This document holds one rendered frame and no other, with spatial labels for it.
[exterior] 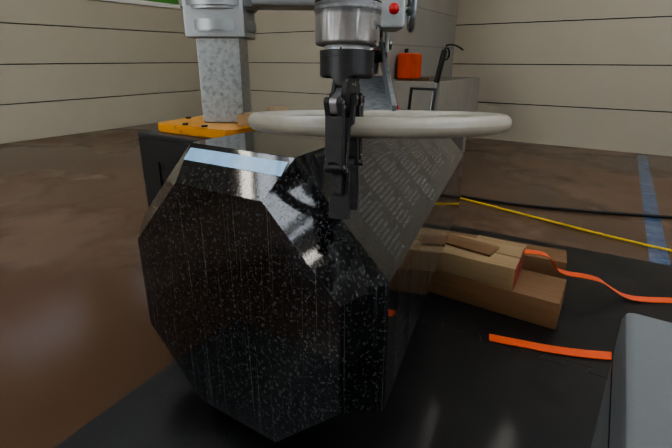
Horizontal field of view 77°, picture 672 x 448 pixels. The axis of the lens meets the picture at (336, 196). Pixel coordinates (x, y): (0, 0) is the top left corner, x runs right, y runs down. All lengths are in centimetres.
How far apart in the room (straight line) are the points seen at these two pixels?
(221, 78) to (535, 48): 473
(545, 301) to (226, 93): 163
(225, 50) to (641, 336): 183
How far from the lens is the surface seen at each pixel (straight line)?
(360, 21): 58
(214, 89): 206
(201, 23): 201
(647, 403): 45
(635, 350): 51
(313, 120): 62
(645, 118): 611
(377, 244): 98
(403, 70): 458
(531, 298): 196
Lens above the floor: 106
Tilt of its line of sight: 18 degrees down
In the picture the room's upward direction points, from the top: straight up
